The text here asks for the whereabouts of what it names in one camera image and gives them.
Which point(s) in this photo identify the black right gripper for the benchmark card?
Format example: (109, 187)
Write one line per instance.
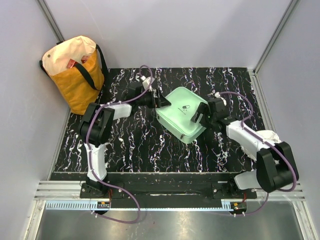
(203, 109)

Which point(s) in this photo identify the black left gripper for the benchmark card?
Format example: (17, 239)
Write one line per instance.
(158, 102)

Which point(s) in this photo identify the mint green medicine case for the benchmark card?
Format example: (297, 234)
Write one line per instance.
(176, 118)

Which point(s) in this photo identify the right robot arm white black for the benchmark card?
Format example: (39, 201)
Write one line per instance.
(276, 169)

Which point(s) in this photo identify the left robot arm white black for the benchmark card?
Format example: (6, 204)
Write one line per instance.
(96, 125)

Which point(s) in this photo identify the white crumpled cloth bag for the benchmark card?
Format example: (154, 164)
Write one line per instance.
(256, 143)

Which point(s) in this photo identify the orange tote bag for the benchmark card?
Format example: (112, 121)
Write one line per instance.
(78, 69)

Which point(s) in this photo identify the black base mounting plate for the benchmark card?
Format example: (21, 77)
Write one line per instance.
(167, 190)

